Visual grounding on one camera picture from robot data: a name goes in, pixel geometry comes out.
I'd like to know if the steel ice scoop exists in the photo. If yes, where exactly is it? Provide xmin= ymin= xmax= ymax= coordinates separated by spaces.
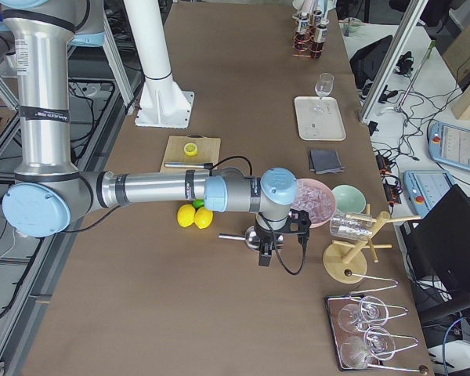
xmin=218 ymin=226 xmax=260 ymax=251

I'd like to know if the yellow lemon upper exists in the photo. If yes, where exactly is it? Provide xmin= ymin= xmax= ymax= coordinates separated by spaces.
xmin=193 ymin=207 xmax=214 ymax=230

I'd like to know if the aluminium frame post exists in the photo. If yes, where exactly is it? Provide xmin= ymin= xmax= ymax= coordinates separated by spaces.
xmin=358 ymin=0 xmax=428 ymax=125

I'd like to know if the blue teach pendant lower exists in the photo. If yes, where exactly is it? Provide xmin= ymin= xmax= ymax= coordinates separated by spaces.
xmin=403 ymin=170 xmax=455 ymax=218

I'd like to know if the black mirrored tray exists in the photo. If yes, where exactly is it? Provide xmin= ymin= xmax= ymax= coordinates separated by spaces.
xmin=325 ymin=295 xmax=386 ymax=371

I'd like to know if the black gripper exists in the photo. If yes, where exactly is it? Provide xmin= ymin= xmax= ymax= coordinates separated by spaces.
xmin=255 ymin=214 xmax=284 ymax=266

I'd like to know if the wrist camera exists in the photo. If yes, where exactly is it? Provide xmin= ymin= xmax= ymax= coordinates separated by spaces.
xmin=286 ymin=209 xmax=311 ymax=236

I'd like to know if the hanging wine glass far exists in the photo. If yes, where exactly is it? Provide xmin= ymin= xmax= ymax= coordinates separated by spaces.
xmin=338 ymin=296 xmax=389 ymax=333

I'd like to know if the blue teach pendant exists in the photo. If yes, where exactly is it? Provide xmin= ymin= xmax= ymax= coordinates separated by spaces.
xmin=428 ymin=121 xmax=470 ymax=172
xmin=403 ymin=170 xmax=455 ymax=218

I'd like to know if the tea bottle two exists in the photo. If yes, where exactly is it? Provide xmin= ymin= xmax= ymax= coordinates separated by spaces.
xmin=309 ymin=23 xmax=327 ymax=60

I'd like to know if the blue teach pendant upper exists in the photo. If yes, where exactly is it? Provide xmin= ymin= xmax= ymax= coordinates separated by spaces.
xmin=428 ymin=121 xmax=470 ymax=172

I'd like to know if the clear glass mug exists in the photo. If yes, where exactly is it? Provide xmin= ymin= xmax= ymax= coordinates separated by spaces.
xmin=329 ymin=211 xmax=375 ymax=240

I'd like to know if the tea bottle one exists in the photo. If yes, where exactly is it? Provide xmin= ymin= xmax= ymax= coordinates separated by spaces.
xmin=294 ymin=12 xmax=309 ymax=52

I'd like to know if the wooden cutting board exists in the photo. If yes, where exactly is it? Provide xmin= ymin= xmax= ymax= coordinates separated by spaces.
xmin=160 ymin=136 xmax=221 ymax=172

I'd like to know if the cream rabbit tray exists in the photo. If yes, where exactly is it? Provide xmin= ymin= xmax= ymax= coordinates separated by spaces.
xmin=294 ymin=96 xmax=346 ymax=141

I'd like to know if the green lime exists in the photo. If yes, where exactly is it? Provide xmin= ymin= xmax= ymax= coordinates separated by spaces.
xmin=192 ymin=199 xmax=204 ymax=209

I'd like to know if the copper wire bottle basket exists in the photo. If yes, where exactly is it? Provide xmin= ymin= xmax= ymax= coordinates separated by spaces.
xmin=292 ymin=24 xmax=328 ymax=60

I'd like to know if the black monitor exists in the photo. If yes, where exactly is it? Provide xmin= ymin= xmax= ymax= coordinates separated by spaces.
xmin=410 ymin=185 xmax=470 ymax=292

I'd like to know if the yellow lemon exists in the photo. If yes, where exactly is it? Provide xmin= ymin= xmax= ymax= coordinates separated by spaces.
xmin=176 ymin=204 xmax=196 ymax=228
xmin=193 ymin=207 xmax=214 ymax=230

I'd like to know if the green ceramic bowl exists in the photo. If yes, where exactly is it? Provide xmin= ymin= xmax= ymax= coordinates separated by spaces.
xmin=332 ymin=185 xmax=367 ymax=213

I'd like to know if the grey folded cloth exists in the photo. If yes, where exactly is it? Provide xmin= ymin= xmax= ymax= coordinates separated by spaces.
xmin=309 ymin=150 xmax=344 ymax=175

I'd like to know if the tea bottle three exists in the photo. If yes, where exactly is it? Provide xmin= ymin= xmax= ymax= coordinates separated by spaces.
xmin=310 ymin=9 xmax=323 ymax=27

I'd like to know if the wooden cup tree stand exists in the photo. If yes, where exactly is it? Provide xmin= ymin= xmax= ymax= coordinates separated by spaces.
xmin=323 ymin=204 xmax=421 ymax=284

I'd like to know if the pink bowl of ice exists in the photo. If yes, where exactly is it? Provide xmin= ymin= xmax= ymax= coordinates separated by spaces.
xmin=291 ymin=178 xmax=336 ymax=228

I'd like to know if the yellow lemon lower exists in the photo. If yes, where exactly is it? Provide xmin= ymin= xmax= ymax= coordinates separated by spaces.
xmin=176 ymin=204 xmax=196 ymax=228

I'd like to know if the clear wine glass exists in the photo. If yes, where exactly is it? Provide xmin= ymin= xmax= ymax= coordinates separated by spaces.
xmin=314 ymin=73 xmax=334 ymax=113

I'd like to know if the hanging wine glass near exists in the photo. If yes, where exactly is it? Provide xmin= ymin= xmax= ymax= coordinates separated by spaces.
xmin=339 ymin=327 xmax=396 ymax=369

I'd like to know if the half lemon slice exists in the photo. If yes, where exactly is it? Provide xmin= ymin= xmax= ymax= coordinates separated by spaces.
xmin=183 ymin=143 xmax=198 ymax=157

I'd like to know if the hanging wine glass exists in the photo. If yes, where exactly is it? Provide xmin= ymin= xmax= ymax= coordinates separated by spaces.
xmin=338 ymin=296 xmax=389 ymax=333
xmin=339 ymin=327 xmax=396 ymax=369

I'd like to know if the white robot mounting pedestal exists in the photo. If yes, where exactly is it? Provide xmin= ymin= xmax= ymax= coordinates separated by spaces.
xmin=125 ymin=0 xmax=194 ymax=129

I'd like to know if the wire glass hanger rack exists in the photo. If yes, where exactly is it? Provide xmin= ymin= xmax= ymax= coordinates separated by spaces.
xmin=336 ymin=289 xmax=428 ymax=375

